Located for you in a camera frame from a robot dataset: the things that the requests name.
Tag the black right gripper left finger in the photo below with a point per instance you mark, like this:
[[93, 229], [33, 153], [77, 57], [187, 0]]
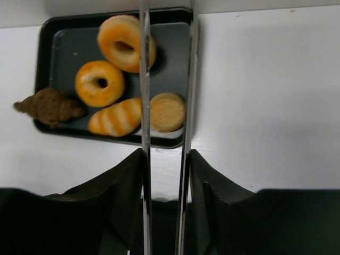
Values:
[[99, 216]]

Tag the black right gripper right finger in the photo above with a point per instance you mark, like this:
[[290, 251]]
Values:
[[233, 220]]

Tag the orange bagel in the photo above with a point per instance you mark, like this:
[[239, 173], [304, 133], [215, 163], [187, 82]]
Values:
[[99, 83], [119, 41]]

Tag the metal tongs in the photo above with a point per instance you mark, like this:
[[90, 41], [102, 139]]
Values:
[[187, 132]]

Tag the striped orange bread roll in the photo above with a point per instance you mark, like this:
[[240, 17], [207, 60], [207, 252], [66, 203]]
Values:
[[118, 119]]

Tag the round tan bun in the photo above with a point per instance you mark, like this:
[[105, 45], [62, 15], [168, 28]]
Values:
[[167, 112]]

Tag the brown croissant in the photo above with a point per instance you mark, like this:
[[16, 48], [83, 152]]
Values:
[[49, 106]]

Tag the black baking tray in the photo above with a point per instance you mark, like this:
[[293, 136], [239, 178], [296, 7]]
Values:
[[68, 42]]

